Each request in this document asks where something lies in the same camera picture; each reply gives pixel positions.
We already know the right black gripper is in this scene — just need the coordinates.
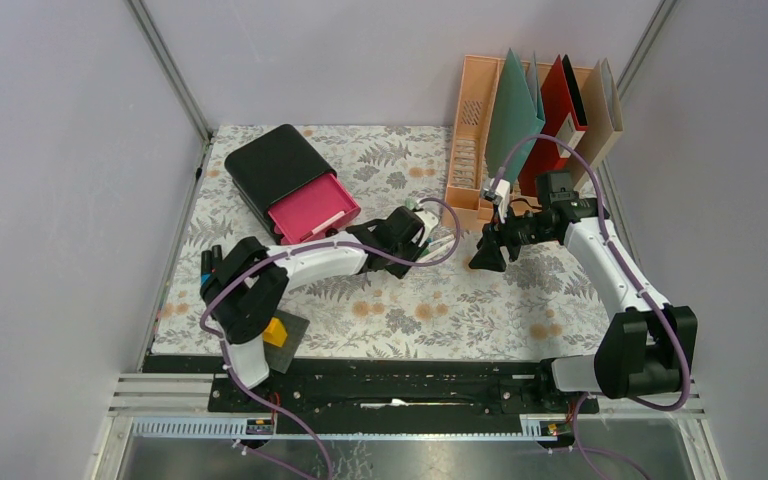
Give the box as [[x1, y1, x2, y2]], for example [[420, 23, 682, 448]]
[[468, 203, 555, 274]]

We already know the black pink drawer box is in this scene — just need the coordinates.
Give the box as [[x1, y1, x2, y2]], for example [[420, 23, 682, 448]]
[[224, 124, 361, 245]]

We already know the teal folder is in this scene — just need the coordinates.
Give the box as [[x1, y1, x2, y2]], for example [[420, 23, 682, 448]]
[[485, 49, 546, 177]]

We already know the red folder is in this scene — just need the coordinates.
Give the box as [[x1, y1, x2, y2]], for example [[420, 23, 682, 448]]
[[519, 55, 588, 197]]

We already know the beige folder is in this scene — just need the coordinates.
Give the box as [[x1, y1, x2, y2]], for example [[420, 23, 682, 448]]
[[558, 58, 624, 171]]

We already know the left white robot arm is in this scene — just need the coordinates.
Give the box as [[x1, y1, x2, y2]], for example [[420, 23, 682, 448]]
[[199, 206, 439, 411]]

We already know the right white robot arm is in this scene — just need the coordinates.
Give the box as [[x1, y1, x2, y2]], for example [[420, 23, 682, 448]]
[[470, 170, 698, 412]]

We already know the teal capped white marker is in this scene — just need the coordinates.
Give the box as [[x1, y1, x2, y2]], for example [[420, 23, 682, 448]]
[[427, 234, 457, 256]]

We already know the floral table mat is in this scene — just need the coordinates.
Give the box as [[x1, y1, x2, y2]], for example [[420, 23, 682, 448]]
[[151, 125, 609, 360]]

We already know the peach plastic file organizer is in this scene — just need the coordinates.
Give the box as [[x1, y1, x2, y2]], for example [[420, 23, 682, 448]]
[[442, 55, 553, 231]]

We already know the yellow tipped white marker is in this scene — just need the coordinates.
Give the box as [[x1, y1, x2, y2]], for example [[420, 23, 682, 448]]
[[301, 211, 345, 241]]

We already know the yellow toy block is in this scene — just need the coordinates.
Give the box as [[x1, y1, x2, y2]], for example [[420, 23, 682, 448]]
[[262, 317, 289, 348]]

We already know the orange highlighter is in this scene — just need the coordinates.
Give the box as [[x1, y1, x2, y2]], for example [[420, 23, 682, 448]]
[[211, 245, 223, 271]]

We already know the blue highlighter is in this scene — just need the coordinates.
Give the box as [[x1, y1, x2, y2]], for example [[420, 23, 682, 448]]
[[200, 250, 214, 284]]

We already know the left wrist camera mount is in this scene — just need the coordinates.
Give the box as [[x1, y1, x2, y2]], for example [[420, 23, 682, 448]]
[[412, 207, 440, 243]]

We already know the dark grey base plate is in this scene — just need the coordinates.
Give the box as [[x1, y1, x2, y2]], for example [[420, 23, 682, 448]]
[[264, 310, 310, 373]]

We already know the black mounting rail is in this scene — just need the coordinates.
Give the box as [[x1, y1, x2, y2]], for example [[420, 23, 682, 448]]
[[142, 355, 579, 437]]

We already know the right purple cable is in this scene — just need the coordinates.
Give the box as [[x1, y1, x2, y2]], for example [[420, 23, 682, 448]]
[[493, 133, 693, 480]]

